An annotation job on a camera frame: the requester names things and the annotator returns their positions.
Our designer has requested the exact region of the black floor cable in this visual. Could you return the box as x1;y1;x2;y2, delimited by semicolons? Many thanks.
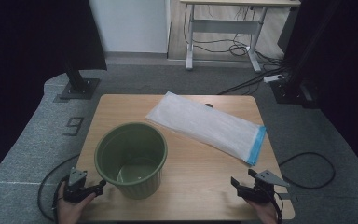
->
278;151;337;190
36;153;81;222

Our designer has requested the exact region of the person's left hand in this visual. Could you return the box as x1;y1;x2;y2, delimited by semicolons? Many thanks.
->
56;182;97;224

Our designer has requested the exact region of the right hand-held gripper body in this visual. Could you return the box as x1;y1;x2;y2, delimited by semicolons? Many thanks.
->
236;169;291;204

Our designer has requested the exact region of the person's right hand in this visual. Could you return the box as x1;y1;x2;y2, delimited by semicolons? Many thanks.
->
245;199;279;224

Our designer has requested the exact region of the white power strip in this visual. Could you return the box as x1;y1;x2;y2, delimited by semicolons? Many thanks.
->
263;74;285;84

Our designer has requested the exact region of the bundle of black cables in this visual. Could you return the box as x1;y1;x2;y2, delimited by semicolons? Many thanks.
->
183;4;292;96

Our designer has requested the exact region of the white-legged wooden desk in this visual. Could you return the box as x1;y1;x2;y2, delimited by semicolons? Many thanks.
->
179;0;302;73

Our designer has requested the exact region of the black curtain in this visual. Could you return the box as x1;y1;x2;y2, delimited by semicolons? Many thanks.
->
283;0;358;185
0;0;107;188

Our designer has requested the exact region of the green plastic trash bin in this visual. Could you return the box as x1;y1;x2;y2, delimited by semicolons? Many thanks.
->
93;121;169;200

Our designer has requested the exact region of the white plastic bag blue edge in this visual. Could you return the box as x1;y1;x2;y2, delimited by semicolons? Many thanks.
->
145;91;268;167

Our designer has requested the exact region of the black tape floor marking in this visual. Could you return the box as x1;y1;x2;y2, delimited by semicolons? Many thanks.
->
62;117;85;137

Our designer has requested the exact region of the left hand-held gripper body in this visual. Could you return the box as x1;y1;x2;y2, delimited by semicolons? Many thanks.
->
62;167;91;204

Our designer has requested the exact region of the black stand base left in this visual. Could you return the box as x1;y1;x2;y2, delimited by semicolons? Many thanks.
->
58;60;101;101

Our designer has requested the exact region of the right hand-held gripper cable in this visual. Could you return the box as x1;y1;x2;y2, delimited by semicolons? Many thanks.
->
271;190;284;224

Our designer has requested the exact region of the black metal stand with base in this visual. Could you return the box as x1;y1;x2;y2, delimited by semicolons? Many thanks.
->
269;0;343;110

